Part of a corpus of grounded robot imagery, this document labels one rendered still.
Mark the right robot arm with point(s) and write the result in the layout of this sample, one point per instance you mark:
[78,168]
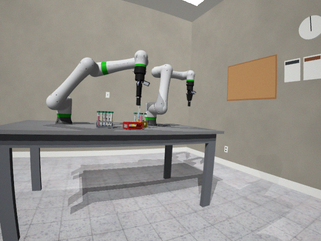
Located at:
[59,100]

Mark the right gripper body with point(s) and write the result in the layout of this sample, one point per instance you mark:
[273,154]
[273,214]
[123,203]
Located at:
[139,77]

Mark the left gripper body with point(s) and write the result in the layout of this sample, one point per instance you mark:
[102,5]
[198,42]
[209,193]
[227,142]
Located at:
[189,88]

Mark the red rack with round wells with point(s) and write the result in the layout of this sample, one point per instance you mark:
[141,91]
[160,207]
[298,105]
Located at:
[138,125]

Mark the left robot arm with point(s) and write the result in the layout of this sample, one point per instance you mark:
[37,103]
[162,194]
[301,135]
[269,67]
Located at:
[165,73]

